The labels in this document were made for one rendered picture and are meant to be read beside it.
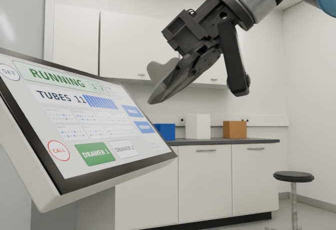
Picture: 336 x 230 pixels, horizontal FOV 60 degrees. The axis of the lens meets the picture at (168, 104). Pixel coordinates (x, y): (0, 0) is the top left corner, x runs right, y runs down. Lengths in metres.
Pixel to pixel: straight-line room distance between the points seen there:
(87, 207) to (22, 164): 0.25
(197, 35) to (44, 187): 0.31
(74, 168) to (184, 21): 0.29
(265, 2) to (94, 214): 0.55
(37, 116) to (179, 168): 2.47
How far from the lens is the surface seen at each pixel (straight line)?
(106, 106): 0.74
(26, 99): 0.54
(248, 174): 3.34
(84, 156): 0.52
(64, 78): 0.69
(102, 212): 0.74
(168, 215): 2.96
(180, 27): 0.48
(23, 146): 0.47
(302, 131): 4.45
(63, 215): 0.68
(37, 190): 0.46
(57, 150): 0.49
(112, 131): 0.66
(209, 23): 0.49
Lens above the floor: 1.05
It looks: 4 degrees up
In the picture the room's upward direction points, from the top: straight up
